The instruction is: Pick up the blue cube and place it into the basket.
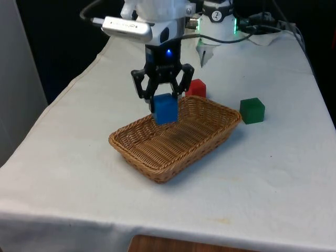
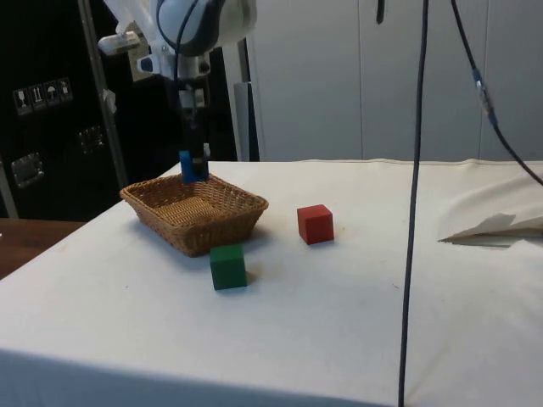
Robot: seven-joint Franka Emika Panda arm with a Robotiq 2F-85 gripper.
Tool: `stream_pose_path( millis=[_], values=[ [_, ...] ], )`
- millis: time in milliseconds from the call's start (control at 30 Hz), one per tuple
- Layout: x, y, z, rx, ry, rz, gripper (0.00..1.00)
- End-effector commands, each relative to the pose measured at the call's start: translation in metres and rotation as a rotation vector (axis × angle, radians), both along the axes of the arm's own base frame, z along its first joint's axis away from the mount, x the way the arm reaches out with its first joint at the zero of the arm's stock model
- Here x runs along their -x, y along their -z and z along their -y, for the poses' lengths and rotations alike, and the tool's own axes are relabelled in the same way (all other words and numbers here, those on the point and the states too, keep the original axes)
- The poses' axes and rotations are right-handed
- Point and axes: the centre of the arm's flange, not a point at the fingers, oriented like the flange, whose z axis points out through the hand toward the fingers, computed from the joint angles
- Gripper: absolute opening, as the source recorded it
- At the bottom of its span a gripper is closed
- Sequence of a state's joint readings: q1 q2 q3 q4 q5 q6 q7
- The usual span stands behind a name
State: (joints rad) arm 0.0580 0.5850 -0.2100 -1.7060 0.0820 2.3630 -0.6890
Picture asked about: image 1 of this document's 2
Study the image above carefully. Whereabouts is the black cable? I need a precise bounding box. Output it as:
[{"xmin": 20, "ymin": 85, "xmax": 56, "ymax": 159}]
[
  {"xmin": 181, "ymin": 25, "xmax": 284, "ymax": 44},
  {"xmin": 79, "ymin": 0, "xmax": 106, "ymax": 27},
  {"xmin": 237, "ymin": 13, "xmax": 283, "ymax": 34}
]

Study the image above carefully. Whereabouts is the red cube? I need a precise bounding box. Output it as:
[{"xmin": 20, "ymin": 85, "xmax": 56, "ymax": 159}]
[{"xmin": 185, "ymin": 78, "xmax": 207, "ymax": 98}]

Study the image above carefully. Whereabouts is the blue cube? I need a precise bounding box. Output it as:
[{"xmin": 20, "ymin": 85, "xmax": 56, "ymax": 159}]
[{"xmin": 153, "ymin": 93, "xmax": 179, "ymax": 125}]

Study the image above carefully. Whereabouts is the wicker basket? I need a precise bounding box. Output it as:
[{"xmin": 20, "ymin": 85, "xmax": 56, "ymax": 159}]
[{"xmin": 108, "ymin": 95, "xmax": 243, "ymax": 184}]

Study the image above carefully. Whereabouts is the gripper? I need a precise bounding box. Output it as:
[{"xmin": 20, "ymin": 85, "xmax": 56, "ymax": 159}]
[{"xmin": 131, "ymin": 39, "xmax": 195, "ymax": 113}]

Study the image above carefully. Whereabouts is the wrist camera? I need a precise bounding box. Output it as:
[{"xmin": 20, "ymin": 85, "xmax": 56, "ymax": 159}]
[{"xmin": 101, "ymin": 16, "xmax": 154, "ymax": 42}]

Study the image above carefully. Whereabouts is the green cube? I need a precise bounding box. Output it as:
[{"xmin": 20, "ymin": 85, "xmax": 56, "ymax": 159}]
[{"xmin": 239, "ymin": 97, "xmax": 266, "ymax": 124}]

